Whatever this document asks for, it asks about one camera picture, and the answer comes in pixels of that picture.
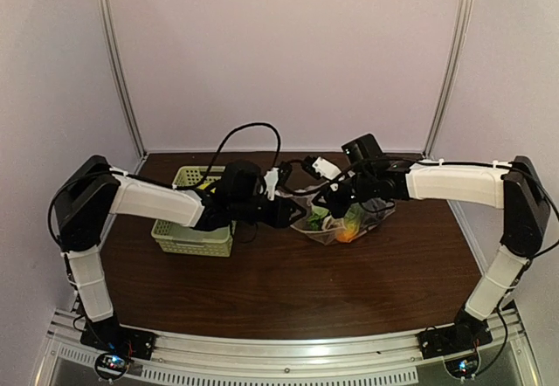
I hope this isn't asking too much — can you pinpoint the green yellow fake mango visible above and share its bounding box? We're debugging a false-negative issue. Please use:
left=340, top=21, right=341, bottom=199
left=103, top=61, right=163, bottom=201
left=307, top=210, right=329, bottom=231

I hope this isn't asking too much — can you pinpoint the clear zip top bag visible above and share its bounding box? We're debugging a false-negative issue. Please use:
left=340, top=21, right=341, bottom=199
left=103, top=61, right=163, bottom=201
left=286, top=195, right=396, bottom=245

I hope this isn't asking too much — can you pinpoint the green plastic basket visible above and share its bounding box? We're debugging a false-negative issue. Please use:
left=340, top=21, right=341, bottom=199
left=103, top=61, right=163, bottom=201
left=151, top=166, right=236, bottom=258

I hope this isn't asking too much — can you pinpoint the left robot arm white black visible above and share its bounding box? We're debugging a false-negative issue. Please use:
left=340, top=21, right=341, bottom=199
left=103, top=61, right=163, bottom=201
left=47, top=155, right=306, bottom=327

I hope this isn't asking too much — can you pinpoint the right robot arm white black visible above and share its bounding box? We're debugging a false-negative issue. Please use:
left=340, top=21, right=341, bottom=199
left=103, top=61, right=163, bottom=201
left=314, top=134, right=553, bottom=337

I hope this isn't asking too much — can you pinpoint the orange fake fruit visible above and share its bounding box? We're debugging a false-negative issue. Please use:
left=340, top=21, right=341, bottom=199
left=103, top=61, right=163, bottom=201
left=335, top=224, right=360, bottom=244

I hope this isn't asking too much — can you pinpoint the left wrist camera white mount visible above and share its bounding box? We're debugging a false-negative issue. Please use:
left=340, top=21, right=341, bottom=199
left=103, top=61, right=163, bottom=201
left=263, top=162, right=293, bottom=201

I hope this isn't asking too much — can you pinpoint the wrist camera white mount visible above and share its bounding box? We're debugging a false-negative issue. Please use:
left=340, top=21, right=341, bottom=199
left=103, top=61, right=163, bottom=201
left=301, top=155, right=342, bottom=181
left=263, top=162, right=293, bottom=201

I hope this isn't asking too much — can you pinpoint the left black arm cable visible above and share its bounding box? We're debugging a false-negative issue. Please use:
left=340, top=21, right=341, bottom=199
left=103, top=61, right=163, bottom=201
left=196, top=122, right=282, bottom=195

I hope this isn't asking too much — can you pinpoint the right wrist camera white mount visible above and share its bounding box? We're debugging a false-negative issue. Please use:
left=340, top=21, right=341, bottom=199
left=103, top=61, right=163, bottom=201
left=301, top=155, right=342, bottom=181

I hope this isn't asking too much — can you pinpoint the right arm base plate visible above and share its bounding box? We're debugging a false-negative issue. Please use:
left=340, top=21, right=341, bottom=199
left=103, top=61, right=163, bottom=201
left=417, top=322, right=493, bottom=359

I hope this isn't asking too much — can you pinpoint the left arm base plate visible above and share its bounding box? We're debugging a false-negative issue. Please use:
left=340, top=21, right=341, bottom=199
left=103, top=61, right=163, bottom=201
left=79, top=324, right=156, bottom=361

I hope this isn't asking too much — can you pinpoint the right aluminium frame post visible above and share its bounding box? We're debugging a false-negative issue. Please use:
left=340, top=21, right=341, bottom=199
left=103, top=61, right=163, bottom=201
left=423, top=0, right=473, bottom=157

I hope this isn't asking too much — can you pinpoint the aluminium frame post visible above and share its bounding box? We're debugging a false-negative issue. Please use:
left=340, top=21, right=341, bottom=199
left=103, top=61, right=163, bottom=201
left=423, top=0, right=473, bottom=157
left=97, top=0, right=147, bottom=158

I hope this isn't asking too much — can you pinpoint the aluminium front rail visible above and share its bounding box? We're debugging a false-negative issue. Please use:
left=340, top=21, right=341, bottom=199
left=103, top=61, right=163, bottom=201
left=30, top=308, right=543, bottom=385

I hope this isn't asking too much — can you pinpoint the left aluminium frame post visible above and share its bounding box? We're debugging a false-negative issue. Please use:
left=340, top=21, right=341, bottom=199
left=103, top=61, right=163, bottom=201
left=97, top=0, right=147, bottom=158

